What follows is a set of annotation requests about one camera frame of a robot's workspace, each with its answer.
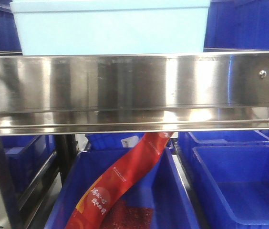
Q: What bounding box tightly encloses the stainless steel shelf rail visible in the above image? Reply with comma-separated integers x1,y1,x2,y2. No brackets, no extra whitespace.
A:
0,51,269,135

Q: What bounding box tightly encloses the dark blue bin rear right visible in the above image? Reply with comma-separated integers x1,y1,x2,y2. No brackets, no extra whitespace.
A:
177,130,269,163

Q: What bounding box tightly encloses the dark blue bin lower right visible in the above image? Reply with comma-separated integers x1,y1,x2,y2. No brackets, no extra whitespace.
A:
192,146,269,229

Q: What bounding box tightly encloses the dark blue bin lower middle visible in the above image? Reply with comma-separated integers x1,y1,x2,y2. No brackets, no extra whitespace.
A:
45,148,199,229

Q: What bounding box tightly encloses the dark blue bin rear middle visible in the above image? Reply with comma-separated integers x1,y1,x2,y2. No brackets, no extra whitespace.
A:
84,132,173,151

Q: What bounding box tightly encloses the red snack package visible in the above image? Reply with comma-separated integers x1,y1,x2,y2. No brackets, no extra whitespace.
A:
65,132,173,229

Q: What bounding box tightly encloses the dark blue bin upper right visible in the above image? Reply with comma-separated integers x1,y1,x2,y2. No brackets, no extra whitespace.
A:
204,0,269,50

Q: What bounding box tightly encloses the dark blue bin lower left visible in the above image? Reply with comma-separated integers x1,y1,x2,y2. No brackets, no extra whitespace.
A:
1,135,55,192

